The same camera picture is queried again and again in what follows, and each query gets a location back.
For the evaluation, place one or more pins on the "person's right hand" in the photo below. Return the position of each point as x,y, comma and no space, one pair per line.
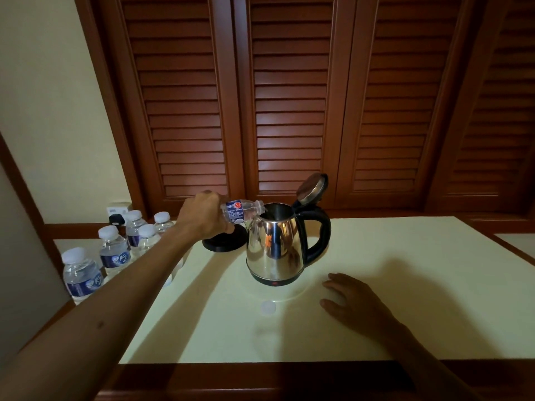
363,313

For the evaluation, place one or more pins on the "person's left hand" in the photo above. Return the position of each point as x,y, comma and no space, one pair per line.
205,217

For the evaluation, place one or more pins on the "clear water bottle blue label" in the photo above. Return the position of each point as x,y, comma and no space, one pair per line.
81,279
244,209

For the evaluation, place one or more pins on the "white bottle cap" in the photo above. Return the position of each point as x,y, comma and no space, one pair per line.
268,308

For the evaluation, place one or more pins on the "cluster of clear water bottles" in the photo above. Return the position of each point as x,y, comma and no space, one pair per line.
113,256

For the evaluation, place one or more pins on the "person's right forearm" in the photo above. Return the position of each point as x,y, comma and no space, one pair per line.
430,371

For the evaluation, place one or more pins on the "person's left forearm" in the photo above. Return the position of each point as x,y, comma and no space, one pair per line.
104,313

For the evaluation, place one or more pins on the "black round kettle base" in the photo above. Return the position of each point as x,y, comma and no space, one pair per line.
223,244

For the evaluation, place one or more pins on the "black power plug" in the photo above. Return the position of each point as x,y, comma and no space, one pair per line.
117,220

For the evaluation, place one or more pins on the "wooden cabinet cream top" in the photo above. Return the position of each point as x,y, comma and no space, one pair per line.
292,380

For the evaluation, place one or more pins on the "brown louvered wooden shutter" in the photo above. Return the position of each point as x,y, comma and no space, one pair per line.
501,121
184,100
290,100
397,100

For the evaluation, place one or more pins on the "white wall socket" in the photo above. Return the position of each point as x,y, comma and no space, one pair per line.
119,209

